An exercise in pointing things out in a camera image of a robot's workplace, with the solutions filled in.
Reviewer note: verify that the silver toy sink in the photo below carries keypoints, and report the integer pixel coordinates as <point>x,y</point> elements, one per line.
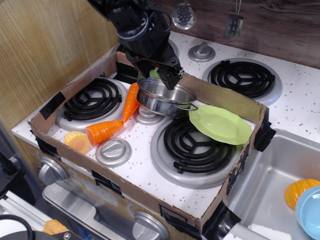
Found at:
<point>257,196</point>

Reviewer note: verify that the brown cardboard fence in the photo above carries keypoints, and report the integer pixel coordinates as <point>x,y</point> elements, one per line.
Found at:
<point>154,177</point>

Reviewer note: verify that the yellow toy corn piece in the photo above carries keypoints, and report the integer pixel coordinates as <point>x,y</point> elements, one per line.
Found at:
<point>77,141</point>

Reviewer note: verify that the silver oven knob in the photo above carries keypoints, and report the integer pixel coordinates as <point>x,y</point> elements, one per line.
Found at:
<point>147,227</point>
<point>51,172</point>

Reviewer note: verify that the long orange toy carrot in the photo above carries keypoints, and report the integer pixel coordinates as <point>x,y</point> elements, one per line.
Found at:
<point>131,103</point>

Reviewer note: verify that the middle silver stove knob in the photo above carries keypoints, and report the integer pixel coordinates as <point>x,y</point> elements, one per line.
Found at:
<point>146,117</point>

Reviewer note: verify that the right silver oven knob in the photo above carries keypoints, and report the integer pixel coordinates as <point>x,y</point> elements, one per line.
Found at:
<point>147,227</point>

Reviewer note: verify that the light green plastic plate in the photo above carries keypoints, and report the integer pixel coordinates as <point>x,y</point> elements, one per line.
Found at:
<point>220,125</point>

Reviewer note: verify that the light green toy broccoli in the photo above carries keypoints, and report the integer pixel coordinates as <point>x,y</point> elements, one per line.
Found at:
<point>153,74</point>

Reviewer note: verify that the orange toy pumpkin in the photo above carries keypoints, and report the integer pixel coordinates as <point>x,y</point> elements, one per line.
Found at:
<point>293,192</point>

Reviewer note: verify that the back silver stove knob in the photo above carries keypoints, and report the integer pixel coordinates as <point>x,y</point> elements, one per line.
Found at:
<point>201,53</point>

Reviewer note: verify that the back right black burner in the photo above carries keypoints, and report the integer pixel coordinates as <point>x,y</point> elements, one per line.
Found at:
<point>248,77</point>

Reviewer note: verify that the light blue bowl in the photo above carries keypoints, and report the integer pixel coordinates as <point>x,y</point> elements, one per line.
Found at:
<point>307,212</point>

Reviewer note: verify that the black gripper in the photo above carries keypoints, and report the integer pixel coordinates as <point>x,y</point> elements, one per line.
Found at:
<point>145,35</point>

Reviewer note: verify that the silver metal pot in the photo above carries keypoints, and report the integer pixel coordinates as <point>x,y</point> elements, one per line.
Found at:
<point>157,98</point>

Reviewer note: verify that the silver oven door handle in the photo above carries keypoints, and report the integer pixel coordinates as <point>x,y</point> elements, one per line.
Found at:
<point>78,210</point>

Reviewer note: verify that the short orange toy carrot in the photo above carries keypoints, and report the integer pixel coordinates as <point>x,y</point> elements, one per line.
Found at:
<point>99,132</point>

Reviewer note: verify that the hanging silver slotted spatula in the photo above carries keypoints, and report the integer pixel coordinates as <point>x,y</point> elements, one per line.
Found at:
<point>233,27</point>

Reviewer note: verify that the front silver stove knob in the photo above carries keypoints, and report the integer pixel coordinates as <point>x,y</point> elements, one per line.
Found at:
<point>113,152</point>

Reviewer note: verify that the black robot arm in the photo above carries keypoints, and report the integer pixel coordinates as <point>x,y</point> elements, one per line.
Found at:
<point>109,9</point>

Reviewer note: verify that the orange toy below stove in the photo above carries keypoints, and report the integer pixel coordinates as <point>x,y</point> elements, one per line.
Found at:
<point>53,227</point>

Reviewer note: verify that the silver stove knob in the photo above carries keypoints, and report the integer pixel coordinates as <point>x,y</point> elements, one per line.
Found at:
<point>146,117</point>
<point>201,53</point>
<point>113,152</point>

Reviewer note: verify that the left silver oven knob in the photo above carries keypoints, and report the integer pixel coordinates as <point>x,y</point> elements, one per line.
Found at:
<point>51,172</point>

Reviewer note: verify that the front right black burner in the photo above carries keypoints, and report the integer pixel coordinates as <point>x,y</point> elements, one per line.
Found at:
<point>186,157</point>

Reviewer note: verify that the hanging silver strainer ladle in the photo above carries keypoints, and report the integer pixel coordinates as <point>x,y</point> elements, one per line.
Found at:
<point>184,16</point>

